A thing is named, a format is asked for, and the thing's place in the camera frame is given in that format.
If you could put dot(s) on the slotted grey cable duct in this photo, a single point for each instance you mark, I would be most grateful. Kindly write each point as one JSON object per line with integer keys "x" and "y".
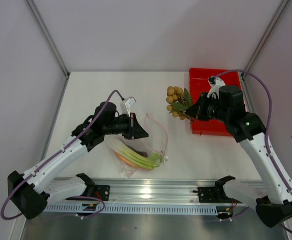
{"x": 155, "y": 209}

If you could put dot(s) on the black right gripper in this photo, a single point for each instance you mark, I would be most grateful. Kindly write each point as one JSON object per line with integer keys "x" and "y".
{"x": 197, "y": 110}

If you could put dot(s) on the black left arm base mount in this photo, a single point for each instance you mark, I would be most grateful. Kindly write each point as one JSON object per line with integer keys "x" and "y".
{"x": 101, "y": 192}

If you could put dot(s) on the clear pink zip top bag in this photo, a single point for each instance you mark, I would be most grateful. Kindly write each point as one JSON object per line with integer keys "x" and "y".
{"x": 156, "y": 142}

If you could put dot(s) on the left aluminium frame post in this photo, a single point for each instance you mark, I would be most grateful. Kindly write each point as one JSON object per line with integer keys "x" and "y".
{"x": 39, "y": 21}

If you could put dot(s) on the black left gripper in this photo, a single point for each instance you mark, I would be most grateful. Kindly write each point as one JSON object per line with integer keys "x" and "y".
{"x": 132, "y": 123}

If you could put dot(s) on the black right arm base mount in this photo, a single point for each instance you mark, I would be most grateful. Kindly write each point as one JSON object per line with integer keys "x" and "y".
{"x": 211, "y": 195}

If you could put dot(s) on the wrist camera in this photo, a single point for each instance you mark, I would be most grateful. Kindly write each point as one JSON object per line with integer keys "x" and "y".
{"x": 215, "y": 83}
{"x": 127, "y": 104}

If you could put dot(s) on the red plastic tray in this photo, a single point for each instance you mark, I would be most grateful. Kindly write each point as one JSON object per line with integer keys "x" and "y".
{"x": 198, "y": 83}

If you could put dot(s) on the yellow longan fruit bunch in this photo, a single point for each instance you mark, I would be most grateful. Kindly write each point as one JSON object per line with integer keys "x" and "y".
{"x": 179, "y": 100}

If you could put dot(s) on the aluminium frame post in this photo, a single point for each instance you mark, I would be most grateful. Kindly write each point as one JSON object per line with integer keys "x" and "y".
{"x": 275, "y": 19}
{"x": 39, "y": 21}

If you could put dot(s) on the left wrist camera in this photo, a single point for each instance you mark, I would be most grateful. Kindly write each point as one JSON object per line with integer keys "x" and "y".
{"x": 127, "y": 104}

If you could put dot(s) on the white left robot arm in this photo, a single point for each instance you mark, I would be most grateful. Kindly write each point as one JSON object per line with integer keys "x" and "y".
{"x": 33, "y": 190}

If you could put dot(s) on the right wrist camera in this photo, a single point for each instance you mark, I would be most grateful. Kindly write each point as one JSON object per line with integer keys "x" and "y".
{"x": 215, "y": 83}

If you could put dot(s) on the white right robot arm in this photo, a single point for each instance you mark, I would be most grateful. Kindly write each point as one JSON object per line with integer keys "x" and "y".
{"x": 273, "y": 206}

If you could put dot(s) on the right aluminium frame post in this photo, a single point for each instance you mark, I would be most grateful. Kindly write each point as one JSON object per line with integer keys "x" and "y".
{"x": 275, "y": 19}

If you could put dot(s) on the green white celery stalk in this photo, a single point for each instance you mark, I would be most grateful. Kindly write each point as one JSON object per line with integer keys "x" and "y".
{"x": 152, "y": 159}

